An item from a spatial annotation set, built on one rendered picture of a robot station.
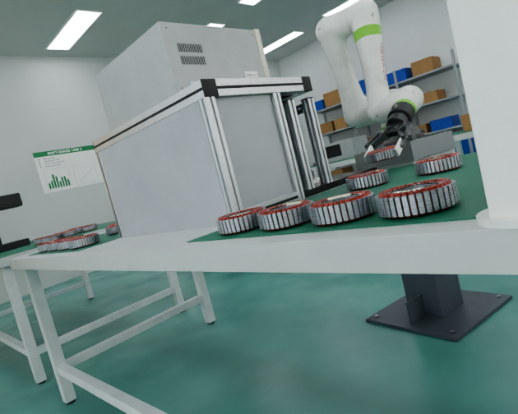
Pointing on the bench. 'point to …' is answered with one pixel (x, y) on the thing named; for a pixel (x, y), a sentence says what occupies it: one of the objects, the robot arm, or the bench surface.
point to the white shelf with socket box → (500, 103)
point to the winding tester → (176, 65)
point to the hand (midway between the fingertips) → (382, 153)
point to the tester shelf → (238, 88)
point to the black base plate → (334, 181)
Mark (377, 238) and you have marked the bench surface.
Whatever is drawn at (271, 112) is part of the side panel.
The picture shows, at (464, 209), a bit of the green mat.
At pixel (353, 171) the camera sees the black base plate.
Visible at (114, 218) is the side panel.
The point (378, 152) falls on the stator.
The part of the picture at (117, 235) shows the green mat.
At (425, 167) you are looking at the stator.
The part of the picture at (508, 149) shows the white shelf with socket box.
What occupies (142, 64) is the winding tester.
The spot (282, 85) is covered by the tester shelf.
